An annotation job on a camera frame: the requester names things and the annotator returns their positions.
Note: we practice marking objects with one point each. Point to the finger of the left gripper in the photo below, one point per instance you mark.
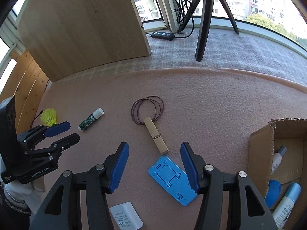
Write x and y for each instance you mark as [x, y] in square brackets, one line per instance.
[53, 152]
[29, 139]

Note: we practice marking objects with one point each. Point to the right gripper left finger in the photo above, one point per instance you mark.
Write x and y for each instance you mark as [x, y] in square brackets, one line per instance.
[61, 208]

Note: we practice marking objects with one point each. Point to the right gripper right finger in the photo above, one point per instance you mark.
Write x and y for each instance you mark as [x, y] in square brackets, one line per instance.
[247, 208]

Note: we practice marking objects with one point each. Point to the yellow shuttlecock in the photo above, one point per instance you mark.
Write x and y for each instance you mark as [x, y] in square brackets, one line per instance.
[49, 117]

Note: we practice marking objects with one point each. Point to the blue phone stand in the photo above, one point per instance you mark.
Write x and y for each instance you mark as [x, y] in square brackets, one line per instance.
[173, 180]

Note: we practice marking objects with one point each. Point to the white usb wall charger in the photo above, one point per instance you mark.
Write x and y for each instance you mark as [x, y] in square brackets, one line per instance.
[126, 217]

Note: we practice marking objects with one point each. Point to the wooden clothespin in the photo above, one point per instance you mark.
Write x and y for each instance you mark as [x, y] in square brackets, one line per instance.
[155, 135]

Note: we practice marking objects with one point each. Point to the green lip balm stick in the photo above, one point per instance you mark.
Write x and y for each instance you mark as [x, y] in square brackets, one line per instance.
[90, 119]

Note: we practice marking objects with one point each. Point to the blue round container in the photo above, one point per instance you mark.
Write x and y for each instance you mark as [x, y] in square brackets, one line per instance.
[273, 192]

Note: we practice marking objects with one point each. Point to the small pink travel bottle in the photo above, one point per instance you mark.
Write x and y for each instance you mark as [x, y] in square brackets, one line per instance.
[277, 158]

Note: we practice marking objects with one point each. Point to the white lotion bottle blue cap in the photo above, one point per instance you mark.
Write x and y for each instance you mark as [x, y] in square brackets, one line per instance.
[285, 206]

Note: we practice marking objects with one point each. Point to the white gloved left hand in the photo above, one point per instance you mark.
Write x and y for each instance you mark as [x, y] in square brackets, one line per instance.
[24, 199]

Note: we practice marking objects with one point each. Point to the pine plank headboard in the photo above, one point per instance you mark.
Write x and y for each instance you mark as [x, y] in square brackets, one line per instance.
[27, 83]

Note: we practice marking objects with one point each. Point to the cardboard box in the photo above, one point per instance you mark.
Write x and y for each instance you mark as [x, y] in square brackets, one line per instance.
[263, 144]

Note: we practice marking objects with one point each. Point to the large oak wood board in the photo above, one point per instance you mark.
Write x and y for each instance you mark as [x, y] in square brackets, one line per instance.
[68, 36]

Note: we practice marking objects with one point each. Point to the checkered grey bed sheet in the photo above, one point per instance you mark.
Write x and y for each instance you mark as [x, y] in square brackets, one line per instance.
[224, 50]

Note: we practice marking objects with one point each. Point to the black tripod stand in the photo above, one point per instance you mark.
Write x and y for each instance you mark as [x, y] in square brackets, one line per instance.
[207, 11]

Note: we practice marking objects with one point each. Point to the ring light inline remote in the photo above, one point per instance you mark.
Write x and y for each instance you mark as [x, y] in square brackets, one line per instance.
[163, 35]

